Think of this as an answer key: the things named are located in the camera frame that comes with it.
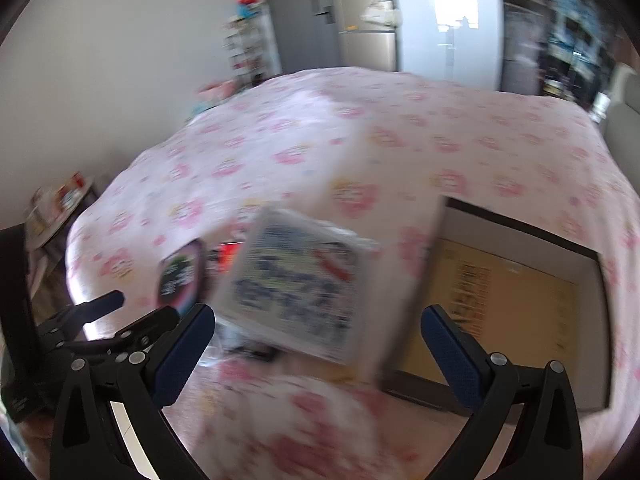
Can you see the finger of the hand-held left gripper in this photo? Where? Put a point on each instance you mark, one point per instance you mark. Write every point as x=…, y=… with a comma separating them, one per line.
x=102, y=305
x=145, y=329

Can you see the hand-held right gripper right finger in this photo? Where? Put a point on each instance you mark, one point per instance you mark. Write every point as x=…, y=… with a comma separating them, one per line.
x=452, y=357

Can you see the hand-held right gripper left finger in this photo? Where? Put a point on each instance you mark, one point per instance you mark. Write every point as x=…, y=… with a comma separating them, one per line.
x=182, y=357

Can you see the dark purple glow box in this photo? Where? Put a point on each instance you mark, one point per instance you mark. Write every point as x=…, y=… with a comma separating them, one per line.
x=182, y=275

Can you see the black-edged cardboard box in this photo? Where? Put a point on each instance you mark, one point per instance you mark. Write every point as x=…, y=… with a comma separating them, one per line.
x=520, y=310

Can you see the red booklet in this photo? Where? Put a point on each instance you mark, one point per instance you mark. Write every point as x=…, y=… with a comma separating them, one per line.
x=231, y=256

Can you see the white cartoon printed kit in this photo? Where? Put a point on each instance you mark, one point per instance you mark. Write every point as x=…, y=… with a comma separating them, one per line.
x=295, y=280

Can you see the cluttered side table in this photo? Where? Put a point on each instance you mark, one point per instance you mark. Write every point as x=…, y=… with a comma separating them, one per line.
x=57, y=210

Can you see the pink printed blanket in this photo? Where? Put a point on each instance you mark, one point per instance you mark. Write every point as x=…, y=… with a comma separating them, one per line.
x=350, y=150

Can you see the pink storage box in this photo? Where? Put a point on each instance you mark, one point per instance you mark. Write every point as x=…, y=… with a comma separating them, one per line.
x=220, y=91

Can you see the grey sofa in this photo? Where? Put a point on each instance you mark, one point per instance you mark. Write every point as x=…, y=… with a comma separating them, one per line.
x=622, y=110

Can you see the white glossy door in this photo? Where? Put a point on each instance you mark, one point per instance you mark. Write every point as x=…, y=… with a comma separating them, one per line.
x=450, y=20

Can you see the silver refrigerator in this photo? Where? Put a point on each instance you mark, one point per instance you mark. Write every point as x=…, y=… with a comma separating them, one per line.
x=365, y=30

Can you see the dark bookshelf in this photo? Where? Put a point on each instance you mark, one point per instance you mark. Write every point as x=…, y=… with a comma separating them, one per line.
x=555, y=25

